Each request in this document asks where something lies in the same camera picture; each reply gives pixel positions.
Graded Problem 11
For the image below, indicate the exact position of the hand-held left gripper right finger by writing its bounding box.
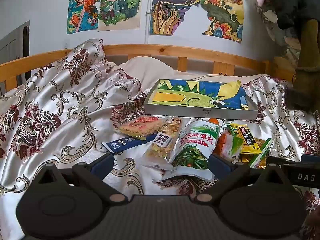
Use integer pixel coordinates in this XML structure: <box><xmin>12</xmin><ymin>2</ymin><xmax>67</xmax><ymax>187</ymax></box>
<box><xmin>192</xmin><ymin>154</ymin><xmax>290</xmax><ymax>205</ymax></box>

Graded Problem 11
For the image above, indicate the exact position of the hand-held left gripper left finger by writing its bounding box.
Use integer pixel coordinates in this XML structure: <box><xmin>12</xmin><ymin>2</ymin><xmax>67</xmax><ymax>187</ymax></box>
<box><xmin>32</xmin><ymin>153</ymin><xmax>129</xmax><ymax>205</ymax></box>

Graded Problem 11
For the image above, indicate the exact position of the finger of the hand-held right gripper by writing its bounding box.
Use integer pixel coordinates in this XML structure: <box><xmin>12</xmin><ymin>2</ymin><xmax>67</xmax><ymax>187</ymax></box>
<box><xmin>266</xmin><ymin>156</ymin><xmax>303</xmax><ymax>167</ymax></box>

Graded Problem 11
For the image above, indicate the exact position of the green white striped packet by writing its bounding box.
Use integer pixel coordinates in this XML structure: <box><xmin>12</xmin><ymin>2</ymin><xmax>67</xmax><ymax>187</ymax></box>
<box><xmin>249</xmin><ymin>137</ymin><xmax>273</xmax><ymax>169</ymax></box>

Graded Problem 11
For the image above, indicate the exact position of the orange snack packet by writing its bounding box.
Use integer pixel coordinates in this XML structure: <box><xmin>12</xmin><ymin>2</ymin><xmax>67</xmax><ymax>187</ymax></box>
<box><xmin>214</xmin><ymin>129</ymin><xmax>234</xmax><ymax>157</ymax></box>

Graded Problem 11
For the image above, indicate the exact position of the green pink snack packet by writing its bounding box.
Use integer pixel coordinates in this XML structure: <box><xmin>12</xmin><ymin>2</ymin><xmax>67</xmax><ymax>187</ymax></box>
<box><xmin>224</xmin><ymin>134</ymin><xmax>245</xmax><ymax>160</ymax></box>

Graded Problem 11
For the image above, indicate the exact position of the gold foil packet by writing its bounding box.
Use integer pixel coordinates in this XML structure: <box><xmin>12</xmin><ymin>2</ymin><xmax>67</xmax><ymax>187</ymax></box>
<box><xmin>237</xmin><ymin>152</ymin><xmax>267</xmax><ymax>170</ymax></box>

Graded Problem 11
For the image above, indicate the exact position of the white green seaweed packet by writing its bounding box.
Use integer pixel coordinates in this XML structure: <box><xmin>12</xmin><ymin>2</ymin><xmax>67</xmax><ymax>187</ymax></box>
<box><xmin>161</xmin><ymin>119</ymin><xmax>221</xmax><ymax>181</ymax></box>

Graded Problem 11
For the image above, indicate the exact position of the dark blue packet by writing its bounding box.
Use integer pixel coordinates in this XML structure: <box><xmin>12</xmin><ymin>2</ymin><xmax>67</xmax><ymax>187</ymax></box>
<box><xmin>101</xmin><ymin>132</ymin><xmax>157</xmax><ymax>155</ymax></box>

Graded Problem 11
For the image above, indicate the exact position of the yellow snack packet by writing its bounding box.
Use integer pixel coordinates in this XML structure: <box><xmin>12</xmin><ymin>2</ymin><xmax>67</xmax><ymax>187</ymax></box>
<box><xmin>226</xmin><ymin>123</ymin><xmax>262</xmax><ymax>155</ymax></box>

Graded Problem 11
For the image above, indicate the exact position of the rice cracker packet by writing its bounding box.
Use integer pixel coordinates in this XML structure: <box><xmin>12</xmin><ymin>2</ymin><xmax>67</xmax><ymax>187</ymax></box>
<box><xmin>117</xmin><ymin>116</ymin><xmax>166</xmax><ymax>141</ymax></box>

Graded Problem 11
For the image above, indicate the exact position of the grey metal tray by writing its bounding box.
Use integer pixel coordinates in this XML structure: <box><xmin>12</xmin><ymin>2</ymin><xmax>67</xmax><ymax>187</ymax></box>
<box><xmin>144</xmin><ymin>79</ymin><xmax>259</xmax><ymax>121</ymax></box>

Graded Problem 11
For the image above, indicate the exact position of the clear mixed nut packet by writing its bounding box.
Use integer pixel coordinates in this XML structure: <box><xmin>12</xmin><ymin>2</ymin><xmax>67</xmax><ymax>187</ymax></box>
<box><xmin>141</xmin><ymin>117</ymin><xmax>183</xmax><ymax>170</ymax></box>

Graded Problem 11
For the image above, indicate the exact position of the printed satin blanket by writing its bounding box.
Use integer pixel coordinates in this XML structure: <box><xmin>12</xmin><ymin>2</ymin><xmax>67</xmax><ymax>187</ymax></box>
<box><xmin>0</xmin><ymin>39</ymin><xmax>320</xmax><ymax>240</ymax></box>

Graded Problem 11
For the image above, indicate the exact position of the colourful drawing sheet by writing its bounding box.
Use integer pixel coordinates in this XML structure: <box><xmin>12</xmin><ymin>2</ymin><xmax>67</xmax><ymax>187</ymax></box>
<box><xmin>150</xmin><ymin>79</ymin><xmax>249</xmax><ymax>110</ymax></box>

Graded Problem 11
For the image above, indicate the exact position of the cream pillow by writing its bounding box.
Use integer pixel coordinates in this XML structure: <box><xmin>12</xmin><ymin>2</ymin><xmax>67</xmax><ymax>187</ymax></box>
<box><xmin>117</xmin><ymin>56</ymin><xmax>272</xmax><ymax>98</ymax></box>

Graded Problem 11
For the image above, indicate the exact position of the wooden bed headboard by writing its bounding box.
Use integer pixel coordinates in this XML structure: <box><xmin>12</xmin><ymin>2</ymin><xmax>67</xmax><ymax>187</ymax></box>
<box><xmin>0</xmin><ymin>44</ymin><xmax>297</xmax><ymax>92</ymax></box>

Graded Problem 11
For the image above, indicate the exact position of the floral cloth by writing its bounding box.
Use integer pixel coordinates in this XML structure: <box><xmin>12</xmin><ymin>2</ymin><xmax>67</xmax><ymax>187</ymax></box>
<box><xmin>256</xmin><ymin>1</ymin><xmax>303</xmax><ymax>64</ymax></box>

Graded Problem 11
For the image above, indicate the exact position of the dark cloth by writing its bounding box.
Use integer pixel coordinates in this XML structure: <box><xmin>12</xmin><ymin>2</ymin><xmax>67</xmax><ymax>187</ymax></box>
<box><xmin>264</xmin><ymin>0</ymin><xmax>320</xmax><ymax>31</ymax></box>

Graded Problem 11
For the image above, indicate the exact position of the tan wooden post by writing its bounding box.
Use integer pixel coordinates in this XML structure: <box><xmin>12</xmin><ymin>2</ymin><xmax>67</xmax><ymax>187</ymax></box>
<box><xmin>292</xmin><ymin>19</ymin><xmax>320</xmax><ymax>93</ymax></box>

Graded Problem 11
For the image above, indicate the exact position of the white wall pipe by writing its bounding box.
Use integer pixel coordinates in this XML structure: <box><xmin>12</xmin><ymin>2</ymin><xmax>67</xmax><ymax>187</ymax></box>
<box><xmin>144</xmin><ymin>0</ymin><xmax>150</xmax><ymax>46</ymax></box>

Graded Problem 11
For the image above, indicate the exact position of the yellow landscape wall poster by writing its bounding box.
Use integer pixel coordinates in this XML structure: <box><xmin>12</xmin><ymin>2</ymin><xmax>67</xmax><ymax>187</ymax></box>
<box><xmin>200</xmin><ymin>0</ymin><xmax>245</xmax><ymax>43</ymax></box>

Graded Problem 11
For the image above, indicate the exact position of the orange-haired figure wall poster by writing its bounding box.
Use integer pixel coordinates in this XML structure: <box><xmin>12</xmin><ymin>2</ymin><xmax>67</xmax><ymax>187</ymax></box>
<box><xmin>66</xmin><ymin>0</ymin><xmax>103</xmax><ymax>35</ymax></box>

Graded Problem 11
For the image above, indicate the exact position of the blond figure wall poster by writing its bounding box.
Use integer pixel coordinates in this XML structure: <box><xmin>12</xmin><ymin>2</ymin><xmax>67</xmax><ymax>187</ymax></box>
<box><xmin>97</xmin><ymin>0</ymin><xmax>145</xmax><ymax>32</ymax></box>

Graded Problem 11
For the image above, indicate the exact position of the swirly sky wall poster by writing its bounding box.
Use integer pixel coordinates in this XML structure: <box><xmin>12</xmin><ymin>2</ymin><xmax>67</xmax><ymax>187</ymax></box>
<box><xmin>149</xmin><ymin>0</ymin><xmax>202</xmax><ymax>36</ymax></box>

